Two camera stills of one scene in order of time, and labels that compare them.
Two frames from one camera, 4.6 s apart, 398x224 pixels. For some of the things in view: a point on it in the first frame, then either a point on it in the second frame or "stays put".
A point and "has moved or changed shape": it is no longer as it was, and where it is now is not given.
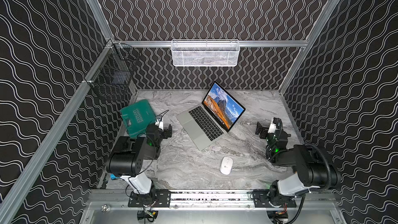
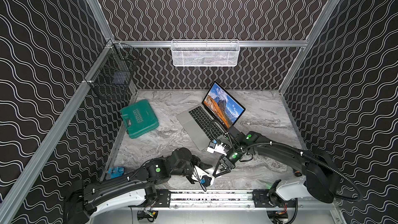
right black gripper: [264, 131] → [224, 165]
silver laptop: [213, 119] stays put
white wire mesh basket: [205, 52] stays put
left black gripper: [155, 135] → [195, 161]
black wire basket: [111, 77] stays put
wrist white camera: [272, 128] → [218, 149]
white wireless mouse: [226, 165] has moved or changed shape
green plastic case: [137, 116] stays put
